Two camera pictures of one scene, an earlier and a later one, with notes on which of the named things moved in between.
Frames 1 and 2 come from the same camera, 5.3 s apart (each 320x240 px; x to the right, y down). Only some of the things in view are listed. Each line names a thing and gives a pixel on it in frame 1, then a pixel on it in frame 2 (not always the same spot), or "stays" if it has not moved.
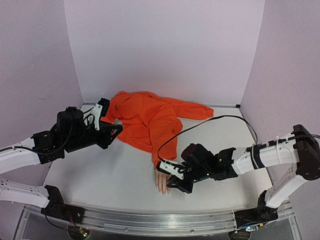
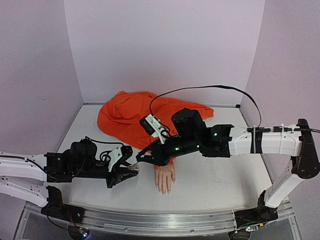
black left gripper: x=107 y=129 to x=115 y=180
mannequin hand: x=161 y=180 stays
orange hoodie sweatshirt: x=147 y=120 stays
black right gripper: x=184 y=182 to x=157 y=153
